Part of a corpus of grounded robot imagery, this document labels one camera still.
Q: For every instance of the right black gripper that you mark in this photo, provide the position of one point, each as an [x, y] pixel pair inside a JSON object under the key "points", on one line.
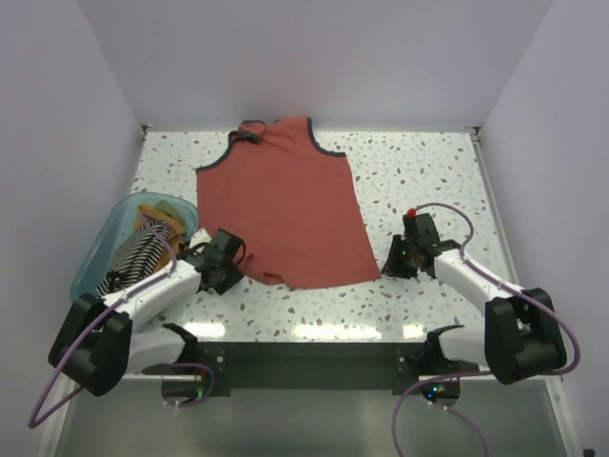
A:
{"points": [[392, 267]]}

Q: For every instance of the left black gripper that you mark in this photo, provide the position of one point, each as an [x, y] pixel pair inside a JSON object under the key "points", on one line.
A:
{"points": [[234, 275]]}

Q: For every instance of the red tank top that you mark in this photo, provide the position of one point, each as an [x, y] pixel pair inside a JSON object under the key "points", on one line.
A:
{"points": [[292, 202]]}

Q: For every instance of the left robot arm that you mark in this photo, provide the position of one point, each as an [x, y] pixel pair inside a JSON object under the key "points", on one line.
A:
{"points": [[101, 339]]}

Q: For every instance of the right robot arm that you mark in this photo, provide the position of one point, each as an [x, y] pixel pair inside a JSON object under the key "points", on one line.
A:
{"points": [[519, 337]]}

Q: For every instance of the black white striped tank top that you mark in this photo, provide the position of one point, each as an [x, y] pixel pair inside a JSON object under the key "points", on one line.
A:
{"points": [[141, 255]]}

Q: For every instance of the mustard yellow tank top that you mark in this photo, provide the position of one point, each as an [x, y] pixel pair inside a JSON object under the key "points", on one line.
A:
{"points": [[176, 234]]}

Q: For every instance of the teal plastic basket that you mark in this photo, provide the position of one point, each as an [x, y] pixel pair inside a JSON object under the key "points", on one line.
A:
{"points": [[116, 230]]}

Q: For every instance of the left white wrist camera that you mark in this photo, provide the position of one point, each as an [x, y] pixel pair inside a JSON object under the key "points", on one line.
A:
{"points": [[199, 237]]}

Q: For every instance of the aluminium frame rail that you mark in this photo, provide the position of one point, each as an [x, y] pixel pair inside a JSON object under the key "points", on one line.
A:
{"points": [[475, 137]]}

